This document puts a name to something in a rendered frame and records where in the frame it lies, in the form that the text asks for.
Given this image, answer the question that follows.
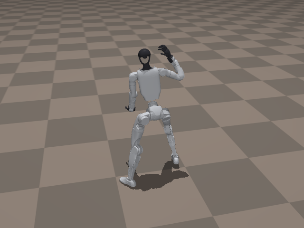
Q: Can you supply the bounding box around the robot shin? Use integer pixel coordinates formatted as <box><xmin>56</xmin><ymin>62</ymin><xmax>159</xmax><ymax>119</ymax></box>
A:
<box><xmin>127</xmin><ymin>146</ymin><xmax>141</xmax><ymax>180</ymax></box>
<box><xmin>167</xmin><ymin>125</ymin><xmax>177</xmax><ymax>158</ymax></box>

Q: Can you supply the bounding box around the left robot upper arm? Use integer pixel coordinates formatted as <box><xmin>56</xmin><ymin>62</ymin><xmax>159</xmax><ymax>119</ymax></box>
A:
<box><xmin>129</xmin><ymin>72</ymin><xmax>138</xmax><ymax>98</ymax></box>

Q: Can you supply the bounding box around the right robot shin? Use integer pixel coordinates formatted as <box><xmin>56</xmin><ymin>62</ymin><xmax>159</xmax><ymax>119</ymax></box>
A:
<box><xmin>167</xmin><ymin>125</ymin><xmax>177</xmax><ymax>158</ymax></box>

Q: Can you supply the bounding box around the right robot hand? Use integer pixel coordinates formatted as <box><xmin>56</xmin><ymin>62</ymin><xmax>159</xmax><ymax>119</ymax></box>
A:
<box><xmin>158</xmin><ymin>45</ymin><xmax>173</xmax><ymax>63</ymax></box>

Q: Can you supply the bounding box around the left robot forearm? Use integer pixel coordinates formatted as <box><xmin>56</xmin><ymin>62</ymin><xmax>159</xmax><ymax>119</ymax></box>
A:
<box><xmin>129</xmin><ymin>92</ymin><xmax>136</xmax><ymax>112</ymax></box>

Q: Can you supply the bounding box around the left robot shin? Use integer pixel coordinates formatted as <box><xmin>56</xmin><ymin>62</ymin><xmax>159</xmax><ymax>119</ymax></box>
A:
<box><xmin>127</xmin><ymin>146</ymin><xmax>141</xmax><ymax>180</ymax></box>

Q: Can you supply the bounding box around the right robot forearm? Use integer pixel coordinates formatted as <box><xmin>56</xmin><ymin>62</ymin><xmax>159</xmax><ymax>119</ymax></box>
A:
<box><xmin>171</xmin><ymin>57</ymin><xmax>184</xmax><ymax>78</ymax></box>

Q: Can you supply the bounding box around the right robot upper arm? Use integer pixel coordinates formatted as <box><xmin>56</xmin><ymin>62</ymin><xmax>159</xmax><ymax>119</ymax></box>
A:
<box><xmin>158</xmin><ymin>68</ymin><xmax>183</xmax><ymax>81</ymax></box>

